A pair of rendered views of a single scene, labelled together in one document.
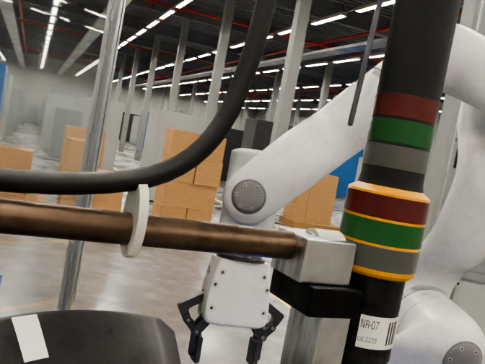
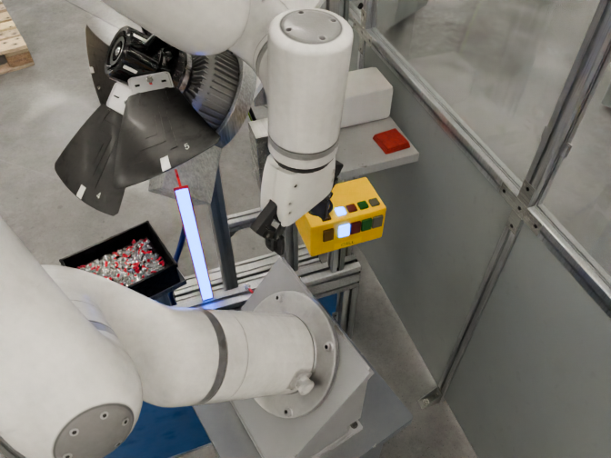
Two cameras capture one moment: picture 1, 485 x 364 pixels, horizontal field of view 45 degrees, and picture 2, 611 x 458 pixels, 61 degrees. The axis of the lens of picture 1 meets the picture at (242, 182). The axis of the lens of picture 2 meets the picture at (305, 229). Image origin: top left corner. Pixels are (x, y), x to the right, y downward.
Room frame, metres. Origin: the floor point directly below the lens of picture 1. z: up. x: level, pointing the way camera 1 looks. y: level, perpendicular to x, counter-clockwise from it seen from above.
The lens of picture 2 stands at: (1.33, -0.25, 1.80)
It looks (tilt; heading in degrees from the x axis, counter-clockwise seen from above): 48 degrees down; 152
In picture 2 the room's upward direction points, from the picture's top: straight up
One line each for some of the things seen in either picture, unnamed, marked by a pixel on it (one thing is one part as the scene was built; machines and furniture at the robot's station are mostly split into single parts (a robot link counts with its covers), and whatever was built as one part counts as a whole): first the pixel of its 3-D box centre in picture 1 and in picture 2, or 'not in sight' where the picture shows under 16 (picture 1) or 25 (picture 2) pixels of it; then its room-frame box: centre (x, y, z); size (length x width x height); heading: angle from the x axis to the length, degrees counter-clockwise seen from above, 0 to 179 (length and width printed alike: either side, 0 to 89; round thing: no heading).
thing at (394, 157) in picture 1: (395, 157); not in sight; (0.31, -0.08, 1.58); 0.03 x 0.03 x 0.01
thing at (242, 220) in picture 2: not in sight; (254, 217); (0.21, 0.16, 0.56); 0.19 x 0.04 x 0.04; 81
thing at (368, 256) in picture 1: (376, 252); not in sight; (0.31, -0.08, 1.52); 0.04 x 0.04 x 0.01
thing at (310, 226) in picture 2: not in sight; (338, 218); (0.71, 0.16, 1.02); 0.16 x 0.10 x 0.11; 81
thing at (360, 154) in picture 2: not in sight; (355, 129); (0.28, 0.48, 0.85); 0.36 x 0.24 x 0.03; 171
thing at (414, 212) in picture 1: (386, 205); not in sight; (0.31, -0.08, 1.55); 0.04 x 0.04 x 0.01
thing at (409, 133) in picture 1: (400, 133); not in sight; (0.31, -0.08, 1.59); 0.03 x 0.03 x 0.01
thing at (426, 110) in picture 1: (405, 109); not in sight; (0.31, -0.08, 1.60); 0.03 x 0.03 x 0.01
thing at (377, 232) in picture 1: (381, 228); not in sight; (0.31, -0.08, 1.54); 0.04 x 0.04 x 0.01
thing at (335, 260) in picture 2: not in sight; (336, 249); (0.71, 0.16, 0.92); 0.03 x 0.03 x 0.12; 81
